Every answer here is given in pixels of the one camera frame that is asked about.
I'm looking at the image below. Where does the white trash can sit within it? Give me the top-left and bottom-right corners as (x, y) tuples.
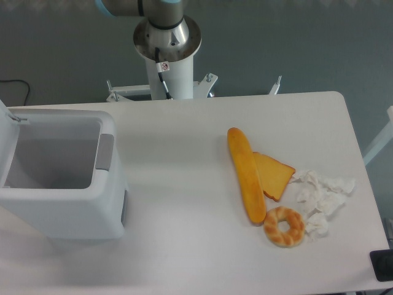
(1, 109), (128, 239)

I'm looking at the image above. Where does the white trash can lid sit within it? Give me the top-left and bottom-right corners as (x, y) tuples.
(0, 101), (20, 187)

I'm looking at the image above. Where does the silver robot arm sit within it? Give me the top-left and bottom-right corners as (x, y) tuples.
(95, 0), (201, 62)

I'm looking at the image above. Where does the long orange baguette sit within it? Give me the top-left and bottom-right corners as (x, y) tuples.
(227, 127), (267, 226)

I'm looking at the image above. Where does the toast slice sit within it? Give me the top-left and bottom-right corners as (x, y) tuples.
(253, 152), (296, 202)

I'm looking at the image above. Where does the crumpled white tissue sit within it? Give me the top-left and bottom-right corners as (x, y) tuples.
(289, 170), (357, 241)

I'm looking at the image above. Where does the black device at edge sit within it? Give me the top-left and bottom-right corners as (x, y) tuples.
(370, 250), (392, 282)

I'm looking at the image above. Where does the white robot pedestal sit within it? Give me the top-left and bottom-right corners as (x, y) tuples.
(106, 57), (218, 102)

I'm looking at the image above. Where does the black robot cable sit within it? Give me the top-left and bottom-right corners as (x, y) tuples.
(154, 47), (174, 100)

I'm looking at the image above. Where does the white table bracket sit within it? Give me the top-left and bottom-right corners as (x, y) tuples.
(269, 75), (282, 95)

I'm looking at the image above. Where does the braided ring bread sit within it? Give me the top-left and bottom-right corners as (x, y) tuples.
(263, 206), (305, 248)

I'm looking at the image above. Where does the white frame post right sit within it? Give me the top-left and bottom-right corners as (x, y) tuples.
(363, 106), (392, 166)

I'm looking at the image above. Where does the black floor cable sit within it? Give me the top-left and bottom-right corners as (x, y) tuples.
(0, 79), (31, 107)

